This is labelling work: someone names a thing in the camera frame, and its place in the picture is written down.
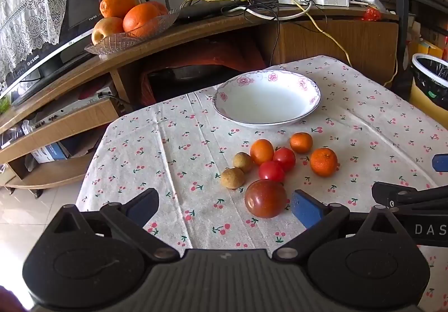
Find small red tomato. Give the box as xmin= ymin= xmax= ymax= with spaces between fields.
xmin=273 ymin=147 xmax=297 ymax=173
xmin=258 ymin=160 xmax=285 ymax=182

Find blue and white box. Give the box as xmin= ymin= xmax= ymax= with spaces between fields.
xmin=31 ymin=142 xmax=69 ymax=164

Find silver set-top box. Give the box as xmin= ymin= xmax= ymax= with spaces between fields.
xmin=32 ymin=86 xmax=117 ymax=124

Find red plastic bag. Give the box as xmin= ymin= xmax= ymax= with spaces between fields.
xmin=140 ymin=41 xmax=267 ymax=107

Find large mandarin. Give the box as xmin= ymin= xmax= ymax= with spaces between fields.
xmin=310 ymin=147 xmax=338 ymax=177

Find white floral bowl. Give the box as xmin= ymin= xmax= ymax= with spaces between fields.
xmin=212 ymin=69 xmax=322 ymax=128

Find white lace cloth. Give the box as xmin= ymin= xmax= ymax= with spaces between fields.
xmin=0 ymin=0 xmax=69 ymax=79

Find glass fruit dish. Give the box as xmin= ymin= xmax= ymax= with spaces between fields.
xmin=84 ymin=8 xmax=181 ymax=55

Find black cable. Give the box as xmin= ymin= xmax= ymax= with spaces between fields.
xmin=271 ymin=14 xmax=281 ymax=67

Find yellow cable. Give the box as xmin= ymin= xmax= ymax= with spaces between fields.
xmin=179 ymin=0 xmax=353 ymax=67

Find wooden tv stand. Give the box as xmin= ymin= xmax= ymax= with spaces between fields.
xmin=0 ymin=6 xmax=400 ymax=190

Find white cable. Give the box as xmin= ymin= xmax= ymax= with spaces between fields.
xmin=220 ymin=0 xmax=313 ymax=21

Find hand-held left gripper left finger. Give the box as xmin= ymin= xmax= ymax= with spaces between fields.
xmin=45 ymin=188 xmax=181 ymax=262

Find yellow trash bin black bag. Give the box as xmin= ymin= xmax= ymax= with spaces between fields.
xmin=409 ymin=53 xmax=448 ymax=110

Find large orange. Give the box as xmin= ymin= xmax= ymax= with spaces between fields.
xmin=99 ymin=0 xmax=137 ymax=19
xmin=122 ymin=3 xmax=162 ymax=38

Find small brown longan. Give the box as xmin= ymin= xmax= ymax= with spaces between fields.
xmin=233 ymin=152 xmax=253 ymax=173
xmin=220 ymin=167 xmax=245 ymax=190

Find red-orange round fruit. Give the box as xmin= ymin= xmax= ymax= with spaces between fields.
xmin=149 ymin=1 xmax=169 ymax=16

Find orange persimmon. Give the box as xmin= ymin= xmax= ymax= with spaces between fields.
xmin=250 ymin=139 xmax=274 ymax=166

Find dark metal pot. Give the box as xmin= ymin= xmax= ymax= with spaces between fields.
xmin=148 ymin=65 xmax=229 ymax=84

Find small mandarin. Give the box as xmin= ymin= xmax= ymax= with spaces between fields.
xmin=290 ymin=132 xmax=313 ymax=154

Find black metal rack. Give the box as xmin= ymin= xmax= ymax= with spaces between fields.
xmin=336 ymin=0 xmax=414 ymax=96

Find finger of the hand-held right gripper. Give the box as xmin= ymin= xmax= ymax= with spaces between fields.
xmin=371 ymin=181 xmax=448 ymax=210
xmin=432 ymin=153 xmax=448 ymax=173

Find large dark red tomato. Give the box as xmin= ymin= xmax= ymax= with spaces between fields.
xmin=244 ymin=179 xmax=288 ymax=219

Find white power strip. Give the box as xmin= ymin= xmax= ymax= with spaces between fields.
xmin=278 ymin=0 xmax=351 ymax=7

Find yellow cardboard box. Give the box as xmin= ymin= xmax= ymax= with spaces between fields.
xmin=409 ymin=37 xmax=444 ymax=61

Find cherry print tablecloth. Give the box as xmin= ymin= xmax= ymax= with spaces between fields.
xmin=75 ymin=55 xmax=448 ymax=312

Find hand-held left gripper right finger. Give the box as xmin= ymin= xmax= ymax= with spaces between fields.
xmin=273 ymin=189 xmax=410 ymax=262

